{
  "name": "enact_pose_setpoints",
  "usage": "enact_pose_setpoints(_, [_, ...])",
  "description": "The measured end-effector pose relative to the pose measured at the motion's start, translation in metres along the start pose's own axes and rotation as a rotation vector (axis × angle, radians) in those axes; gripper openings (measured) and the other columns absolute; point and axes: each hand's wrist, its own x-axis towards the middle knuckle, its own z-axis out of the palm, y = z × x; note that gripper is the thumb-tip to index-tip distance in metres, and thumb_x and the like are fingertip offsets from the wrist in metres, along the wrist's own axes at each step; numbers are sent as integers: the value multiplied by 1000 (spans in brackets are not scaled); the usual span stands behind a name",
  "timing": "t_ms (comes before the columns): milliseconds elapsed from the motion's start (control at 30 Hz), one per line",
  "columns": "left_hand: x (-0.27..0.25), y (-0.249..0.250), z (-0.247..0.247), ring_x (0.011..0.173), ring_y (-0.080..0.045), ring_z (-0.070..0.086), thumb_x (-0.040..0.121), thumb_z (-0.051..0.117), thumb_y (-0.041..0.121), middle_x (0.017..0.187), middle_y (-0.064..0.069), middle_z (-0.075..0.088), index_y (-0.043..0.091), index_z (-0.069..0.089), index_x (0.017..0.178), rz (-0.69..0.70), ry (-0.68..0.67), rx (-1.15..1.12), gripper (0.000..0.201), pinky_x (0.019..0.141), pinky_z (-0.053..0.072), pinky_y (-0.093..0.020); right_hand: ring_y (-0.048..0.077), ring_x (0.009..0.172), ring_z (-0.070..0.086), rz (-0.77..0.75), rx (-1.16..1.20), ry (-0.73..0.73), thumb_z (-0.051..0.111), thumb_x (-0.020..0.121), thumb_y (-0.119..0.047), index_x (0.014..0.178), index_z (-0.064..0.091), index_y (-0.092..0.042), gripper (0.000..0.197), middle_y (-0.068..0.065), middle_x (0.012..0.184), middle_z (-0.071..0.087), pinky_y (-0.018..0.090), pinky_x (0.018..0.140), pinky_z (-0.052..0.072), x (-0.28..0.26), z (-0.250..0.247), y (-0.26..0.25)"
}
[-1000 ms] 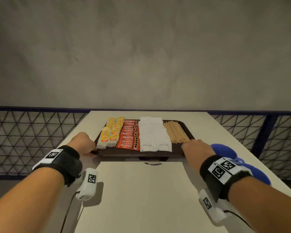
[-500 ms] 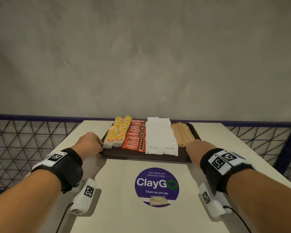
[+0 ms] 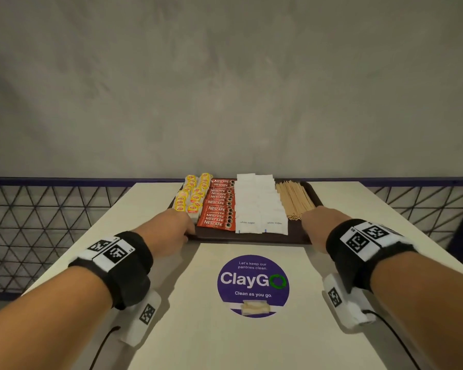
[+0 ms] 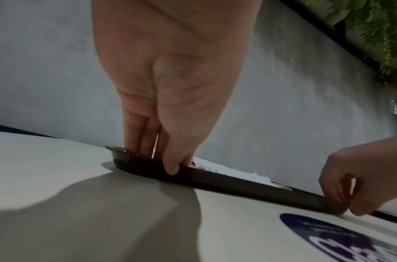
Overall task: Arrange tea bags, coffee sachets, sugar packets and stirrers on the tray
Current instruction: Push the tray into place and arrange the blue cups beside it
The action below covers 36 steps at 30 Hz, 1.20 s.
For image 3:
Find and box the black wrist band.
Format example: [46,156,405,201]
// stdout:
[67,231,154,309]
[326,219,419,293]

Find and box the black left wrist band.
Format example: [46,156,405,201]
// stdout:
[67,231,154,309]

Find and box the person's left forearm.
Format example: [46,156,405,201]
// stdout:
[0,269,115,370]

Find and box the person's left hand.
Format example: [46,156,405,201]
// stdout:
[133,208,197,261]

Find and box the round purple table sticker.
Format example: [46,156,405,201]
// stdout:
[217,254,290,319]

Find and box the beige tape piece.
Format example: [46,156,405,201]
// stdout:
[241,300,270,316]

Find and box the brown plastic tray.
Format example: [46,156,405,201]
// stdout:
[168,179,325,245]

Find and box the person's right hand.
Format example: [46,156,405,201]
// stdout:
[300,206,352,254]

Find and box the person's right forearm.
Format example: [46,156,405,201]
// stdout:
[370,250,463,370]

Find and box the black camera cable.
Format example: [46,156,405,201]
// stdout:
[88,325,122,370]
[362,310,421,370]

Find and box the black right wrist band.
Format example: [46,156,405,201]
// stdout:
[326,219,419,293]

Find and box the white box with marker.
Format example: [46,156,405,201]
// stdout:
[119,290,162,347]

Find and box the black left camera cable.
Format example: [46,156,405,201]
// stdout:
[88,325,122,370]

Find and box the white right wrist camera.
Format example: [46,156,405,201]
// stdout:
[323,273,377,330]

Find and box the row of red Nescafe sachets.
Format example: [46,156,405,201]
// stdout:
[195,179,237,231]

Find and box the bundle of wooden stir sticks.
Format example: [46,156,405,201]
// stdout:
[274,180,316,221]

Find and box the black right camera cable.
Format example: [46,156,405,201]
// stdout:
[362,310,421,370]

